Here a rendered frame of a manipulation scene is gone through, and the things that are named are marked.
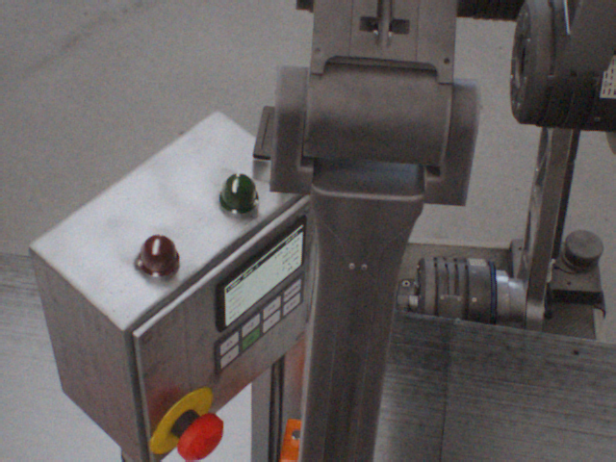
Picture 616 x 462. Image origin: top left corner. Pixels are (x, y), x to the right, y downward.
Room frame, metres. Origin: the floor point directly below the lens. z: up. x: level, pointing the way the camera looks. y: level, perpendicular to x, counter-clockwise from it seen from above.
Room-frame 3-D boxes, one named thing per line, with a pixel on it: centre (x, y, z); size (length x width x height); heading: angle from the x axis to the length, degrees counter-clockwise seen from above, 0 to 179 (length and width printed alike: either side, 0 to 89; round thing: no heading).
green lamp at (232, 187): (0.51, 0.05, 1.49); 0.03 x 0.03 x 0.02
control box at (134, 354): (0.49, 0.09, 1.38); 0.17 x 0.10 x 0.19; 139
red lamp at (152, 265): (0.45, 0.09, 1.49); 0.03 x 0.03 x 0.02
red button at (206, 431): (0.41, 0.07, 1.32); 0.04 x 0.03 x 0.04; 139
